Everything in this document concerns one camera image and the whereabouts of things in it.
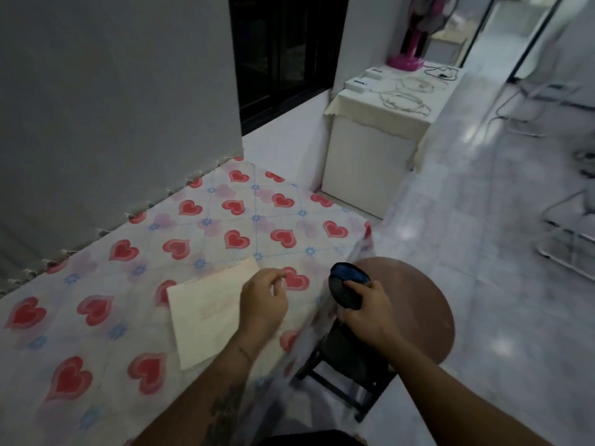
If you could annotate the person's left hand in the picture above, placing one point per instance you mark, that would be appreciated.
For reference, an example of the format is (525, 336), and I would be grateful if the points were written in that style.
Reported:
(262, 304)

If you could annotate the person's right hand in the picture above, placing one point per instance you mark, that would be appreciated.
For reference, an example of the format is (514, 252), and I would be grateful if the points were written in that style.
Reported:
(374, 315)

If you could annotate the person's left fingers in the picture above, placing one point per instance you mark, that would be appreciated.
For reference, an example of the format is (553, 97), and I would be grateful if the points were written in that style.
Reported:
(278, 281)

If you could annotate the person's right thumb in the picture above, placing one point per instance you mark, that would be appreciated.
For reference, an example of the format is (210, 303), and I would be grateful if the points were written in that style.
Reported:
(360, 286)

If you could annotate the person's right forearm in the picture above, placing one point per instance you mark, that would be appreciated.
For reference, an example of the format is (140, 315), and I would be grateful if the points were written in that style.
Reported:
(446, 399)

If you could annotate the person's left forearm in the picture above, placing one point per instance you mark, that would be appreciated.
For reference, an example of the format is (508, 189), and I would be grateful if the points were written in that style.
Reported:
(209, 394)

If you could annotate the round brown stool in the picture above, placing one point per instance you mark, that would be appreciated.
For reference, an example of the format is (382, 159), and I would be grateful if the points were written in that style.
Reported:
(418, 311)

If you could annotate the cream paper envelope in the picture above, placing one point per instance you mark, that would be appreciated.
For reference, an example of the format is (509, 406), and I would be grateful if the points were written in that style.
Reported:
(209, 311)

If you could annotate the white cabinet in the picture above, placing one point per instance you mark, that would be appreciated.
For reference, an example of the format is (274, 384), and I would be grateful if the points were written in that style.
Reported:
(362, 162)

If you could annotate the heart print tablecloth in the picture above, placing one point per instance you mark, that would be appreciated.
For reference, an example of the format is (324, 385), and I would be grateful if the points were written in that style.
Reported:
(139, 292)

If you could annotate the person's dark clothing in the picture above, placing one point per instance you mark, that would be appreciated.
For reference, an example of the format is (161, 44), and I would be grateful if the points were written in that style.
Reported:
(316, 438)

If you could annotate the cream cabinet cloth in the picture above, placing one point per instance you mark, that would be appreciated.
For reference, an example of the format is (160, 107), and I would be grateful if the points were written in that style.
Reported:
(395, 106)

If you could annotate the white flat box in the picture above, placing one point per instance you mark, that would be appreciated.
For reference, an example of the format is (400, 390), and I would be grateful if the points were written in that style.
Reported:
(358, 84)
(374, 73)

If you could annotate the white metal chair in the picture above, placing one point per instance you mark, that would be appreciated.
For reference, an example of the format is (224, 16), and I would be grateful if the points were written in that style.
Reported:
(569, 227)
(534, 97)

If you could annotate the pink standing fan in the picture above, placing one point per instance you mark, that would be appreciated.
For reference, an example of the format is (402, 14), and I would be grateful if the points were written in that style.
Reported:
(416, 41)

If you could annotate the beige background table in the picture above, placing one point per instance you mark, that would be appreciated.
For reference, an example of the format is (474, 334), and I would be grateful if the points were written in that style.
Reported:
(448, 44)

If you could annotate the black window frame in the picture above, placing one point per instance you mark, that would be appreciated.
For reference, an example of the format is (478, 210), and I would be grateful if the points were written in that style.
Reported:
(283, 55)

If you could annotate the black door frame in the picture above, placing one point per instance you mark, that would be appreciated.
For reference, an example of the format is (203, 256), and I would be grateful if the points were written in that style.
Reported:
(534, 41)

